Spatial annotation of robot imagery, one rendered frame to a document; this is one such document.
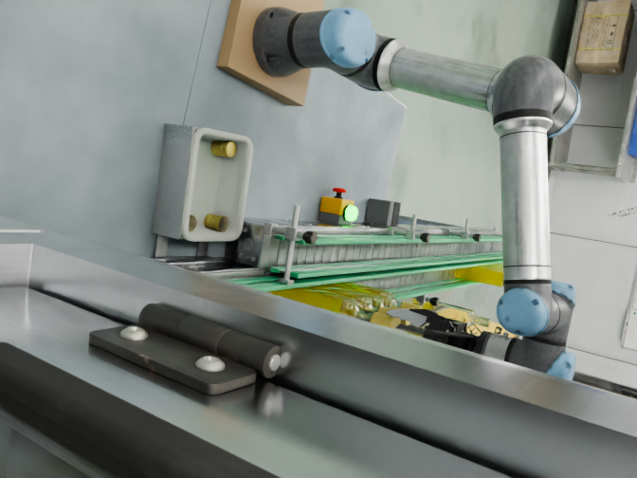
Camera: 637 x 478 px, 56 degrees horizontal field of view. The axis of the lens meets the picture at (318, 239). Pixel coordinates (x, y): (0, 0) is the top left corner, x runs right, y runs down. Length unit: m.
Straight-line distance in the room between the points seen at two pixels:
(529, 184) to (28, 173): 0.81
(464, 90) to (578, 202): 5.91
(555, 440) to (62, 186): 1.03
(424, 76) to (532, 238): 0.45
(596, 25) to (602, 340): 3.22
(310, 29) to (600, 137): 6.03
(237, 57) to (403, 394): 1.21
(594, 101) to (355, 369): 7.08
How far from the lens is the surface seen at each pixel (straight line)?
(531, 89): 1.07
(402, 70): 1.34
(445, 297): 2.38
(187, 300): 0.23
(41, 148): 1.10
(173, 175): 1.23
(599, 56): 6.67
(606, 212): 7.08
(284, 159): 1.56
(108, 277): 0.26
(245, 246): 1.33
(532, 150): 1.05
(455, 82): 1.27
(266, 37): 1.37
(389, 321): 1.24
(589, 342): 7.19
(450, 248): 2.33
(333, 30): 1.27
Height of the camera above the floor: 1.69
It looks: 32 degrees down
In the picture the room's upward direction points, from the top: 102 degrees clockwise
